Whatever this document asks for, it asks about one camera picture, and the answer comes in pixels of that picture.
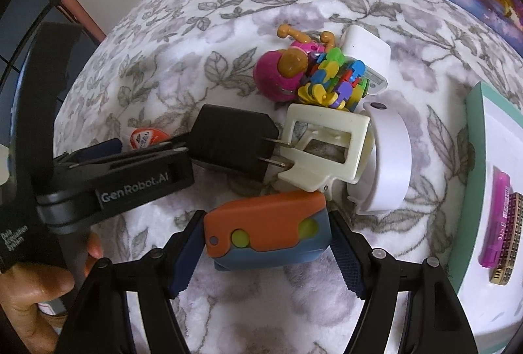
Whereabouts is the black plug charger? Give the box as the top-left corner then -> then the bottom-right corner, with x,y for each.
189,104 -> 293,184

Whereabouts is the colourful plastic block toy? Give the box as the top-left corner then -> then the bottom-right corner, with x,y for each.
297,47 -> 370,111

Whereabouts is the purple tube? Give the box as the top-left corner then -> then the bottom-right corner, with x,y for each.
480,171 -> 511,269

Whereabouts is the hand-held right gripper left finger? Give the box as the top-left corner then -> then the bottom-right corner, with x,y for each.
53,210 -> 205,354

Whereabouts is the dark cabinet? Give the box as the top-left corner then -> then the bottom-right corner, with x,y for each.
0,0 -> 56,77

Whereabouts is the orange blue toy knife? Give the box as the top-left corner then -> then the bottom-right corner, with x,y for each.
203,191 -> 329,273

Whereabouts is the person's left hand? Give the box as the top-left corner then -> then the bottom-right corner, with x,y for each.
0,233 -> 103,354

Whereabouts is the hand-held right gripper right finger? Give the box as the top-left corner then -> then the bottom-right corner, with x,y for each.
329,210 -> 479,354

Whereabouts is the white round band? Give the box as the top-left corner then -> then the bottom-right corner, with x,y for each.
346,101 -> 411,213

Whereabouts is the gold black patterned box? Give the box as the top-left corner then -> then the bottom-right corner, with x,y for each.
489,193 -> 523,286

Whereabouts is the small red drink bottle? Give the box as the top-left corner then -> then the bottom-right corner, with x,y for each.
127,126 -> 172,150

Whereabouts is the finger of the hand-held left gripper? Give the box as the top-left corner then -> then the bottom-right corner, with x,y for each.
37,152 -> 194,234
53,135 -> 191,171

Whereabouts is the cream plastic hair clip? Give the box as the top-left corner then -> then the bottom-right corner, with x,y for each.
278,103 -> 370,193

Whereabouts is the teal tray white inside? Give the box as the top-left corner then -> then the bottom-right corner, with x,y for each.
447,82 -> 523,340

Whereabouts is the white power adapter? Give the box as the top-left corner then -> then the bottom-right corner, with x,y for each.
341,25 -> 391,95

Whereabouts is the pink snail toy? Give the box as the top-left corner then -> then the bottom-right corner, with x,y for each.
253,24 -> 336,103

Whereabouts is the red-brown board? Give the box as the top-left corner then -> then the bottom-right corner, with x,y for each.
60,0 -> 108,45

